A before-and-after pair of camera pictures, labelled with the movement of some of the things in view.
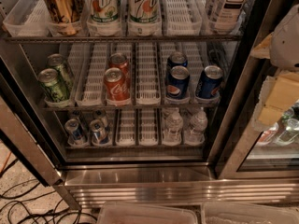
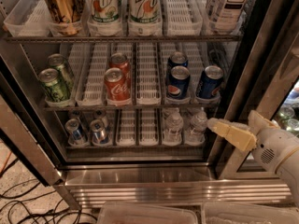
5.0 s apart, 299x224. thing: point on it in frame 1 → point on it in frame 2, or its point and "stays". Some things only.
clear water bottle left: (172, 132) stays
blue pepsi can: (209, 82) stays
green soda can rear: (58, 63) stays
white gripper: (286, 46) → (271, 146)
